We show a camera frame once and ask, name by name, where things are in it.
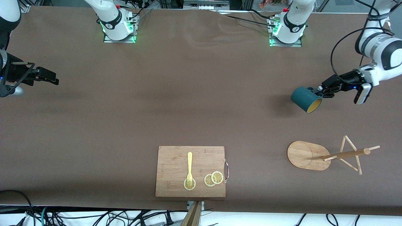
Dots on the lemon slice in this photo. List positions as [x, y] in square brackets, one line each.
[217, 177]
[207, 180]
[193, 185]

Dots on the wooden mug rack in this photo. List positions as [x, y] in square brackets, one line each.
[304, 155]

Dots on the metal bracket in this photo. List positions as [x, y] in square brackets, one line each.
[189, 205]

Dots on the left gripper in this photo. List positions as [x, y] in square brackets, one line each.
[344, 80]

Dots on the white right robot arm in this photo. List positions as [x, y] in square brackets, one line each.
[110, 15]

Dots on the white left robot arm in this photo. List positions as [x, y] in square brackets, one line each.
[386, 53]

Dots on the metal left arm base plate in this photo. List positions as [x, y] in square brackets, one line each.
[285, 45]

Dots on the wooden beam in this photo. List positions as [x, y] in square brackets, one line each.
[192, 218]

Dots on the brown table cover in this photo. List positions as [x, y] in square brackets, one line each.
[94, 141]

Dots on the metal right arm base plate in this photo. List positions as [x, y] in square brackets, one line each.
[119, 40]

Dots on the teal mug yellow inside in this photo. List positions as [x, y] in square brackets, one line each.
[303, 98]

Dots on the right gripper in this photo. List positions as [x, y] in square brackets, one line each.
[15, 72]

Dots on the yellow plastic fork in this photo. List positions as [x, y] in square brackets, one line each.
[189, 163]

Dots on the grey power strip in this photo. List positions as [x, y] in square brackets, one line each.
[205, 4]

